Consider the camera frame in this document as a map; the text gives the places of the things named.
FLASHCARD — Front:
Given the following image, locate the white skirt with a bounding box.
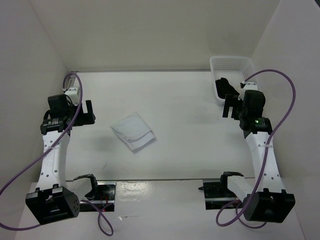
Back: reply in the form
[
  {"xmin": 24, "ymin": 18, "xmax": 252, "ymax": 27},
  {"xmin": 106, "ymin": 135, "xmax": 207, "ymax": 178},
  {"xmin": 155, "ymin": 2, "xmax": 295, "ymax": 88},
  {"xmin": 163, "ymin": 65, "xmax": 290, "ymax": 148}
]
[{"xmin": 111, "ymin": 112, "xmax": 156, "ymax": 153}]

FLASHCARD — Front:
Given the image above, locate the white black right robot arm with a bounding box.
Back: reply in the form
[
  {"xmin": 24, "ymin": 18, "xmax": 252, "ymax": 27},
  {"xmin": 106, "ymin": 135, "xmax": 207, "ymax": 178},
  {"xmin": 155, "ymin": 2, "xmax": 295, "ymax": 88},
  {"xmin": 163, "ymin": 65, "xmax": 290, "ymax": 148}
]
[{"xmin": 219, "ymin": 90, "xmax": 296, "ymax": 223}]

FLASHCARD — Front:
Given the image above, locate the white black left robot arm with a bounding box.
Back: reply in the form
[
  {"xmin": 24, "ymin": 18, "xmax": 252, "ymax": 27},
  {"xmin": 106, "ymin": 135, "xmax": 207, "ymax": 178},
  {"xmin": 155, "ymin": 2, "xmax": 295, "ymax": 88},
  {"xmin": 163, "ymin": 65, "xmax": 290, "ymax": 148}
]
[{"xmin": 25, "ymin": 92, "xmax": 100, "ymax": 225}]

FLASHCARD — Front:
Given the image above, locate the black skirt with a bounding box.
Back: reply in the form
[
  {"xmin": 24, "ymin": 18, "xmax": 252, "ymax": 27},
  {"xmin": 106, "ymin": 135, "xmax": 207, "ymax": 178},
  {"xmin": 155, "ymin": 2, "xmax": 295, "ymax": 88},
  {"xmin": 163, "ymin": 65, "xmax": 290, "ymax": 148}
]
[{"xmin": 215, "ymin": 77, "xmax": 240, "ymax": 99}]

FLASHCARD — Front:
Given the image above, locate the white plastic laundry basket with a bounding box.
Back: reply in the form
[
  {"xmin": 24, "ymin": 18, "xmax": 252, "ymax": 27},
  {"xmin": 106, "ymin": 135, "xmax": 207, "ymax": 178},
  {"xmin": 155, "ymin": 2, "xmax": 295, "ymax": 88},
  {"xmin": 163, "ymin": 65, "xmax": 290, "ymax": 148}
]
[{"xmin": 209, "ymin": 55, "xmax": 256, "ymax": 107}]

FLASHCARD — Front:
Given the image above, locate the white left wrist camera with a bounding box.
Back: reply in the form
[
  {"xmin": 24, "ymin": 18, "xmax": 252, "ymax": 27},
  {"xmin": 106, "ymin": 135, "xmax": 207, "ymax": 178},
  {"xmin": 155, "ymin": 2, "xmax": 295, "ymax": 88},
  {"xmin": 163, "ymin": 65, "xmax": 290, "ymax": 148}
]
[{"xmin": 64, "ymin": 86, "xmax": 80, "ymax": 106}]

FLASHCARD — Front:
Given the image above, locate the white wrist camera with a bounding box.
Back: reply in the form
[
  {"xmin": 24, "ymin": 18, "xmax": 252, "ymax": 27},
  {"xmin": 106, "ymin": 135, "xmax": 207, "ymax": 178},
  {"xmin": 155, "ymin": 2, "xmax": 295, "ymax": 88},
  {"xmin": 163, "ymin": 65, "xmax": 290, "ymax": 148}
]
[
  {"xmin": 237, "ymin": 81, "xmax": 258, "ymax": 100},
  {"xmin": 64, "ymin": 86, "xmax": 80, "ymax": 106}
]

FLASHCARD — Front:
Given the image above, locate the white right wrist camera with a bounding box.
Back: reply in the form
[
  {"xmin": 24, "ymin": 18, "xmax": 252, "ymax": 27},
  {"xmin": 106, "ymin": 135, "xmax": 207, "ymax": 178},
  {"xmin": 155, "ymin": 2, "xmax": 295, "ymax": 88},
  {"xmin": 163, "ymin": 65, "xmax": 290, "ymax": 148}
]
[{"xmin": 237, "ymin": 81, "xmax": 258, "ymax": 100}]

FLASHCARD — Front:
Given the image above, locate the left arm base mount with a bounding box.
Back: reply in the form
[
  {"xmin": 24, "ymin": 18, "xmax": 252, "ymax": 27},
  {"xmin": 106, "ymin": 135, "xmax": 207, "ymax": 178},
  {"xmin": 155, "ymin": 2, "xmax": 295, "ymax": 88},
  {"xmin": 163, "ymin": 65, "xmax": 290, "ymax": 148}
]
[{"xmin": 72, "ymin": 178, "xmax": 116, "ymax": 212}]

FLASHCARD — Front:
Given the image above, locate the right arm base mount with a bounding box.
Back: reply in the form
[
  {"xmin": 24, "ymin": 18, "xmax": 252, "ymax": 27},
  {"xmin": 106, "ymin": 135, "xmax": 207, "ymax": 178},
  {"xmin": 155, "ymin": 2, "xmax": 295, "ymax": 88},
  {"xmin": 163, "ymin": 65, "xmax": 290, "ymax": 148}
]
[{"xmin": 198, "ymin": 171, "xmax": 253, "ymax": 210}]

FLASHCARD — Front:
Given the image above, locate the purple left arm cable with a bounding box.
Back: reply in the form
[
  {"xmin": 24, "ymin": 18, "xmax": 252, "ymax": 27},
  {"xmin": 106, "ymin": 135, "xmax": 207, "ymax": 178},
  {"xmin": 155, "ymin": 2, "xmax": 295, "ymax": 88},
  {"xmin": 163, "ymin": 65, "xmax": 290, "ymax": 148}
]
[{"xmin": 0, "ymin": 72, "xmax": 114, "ymax": 236}]

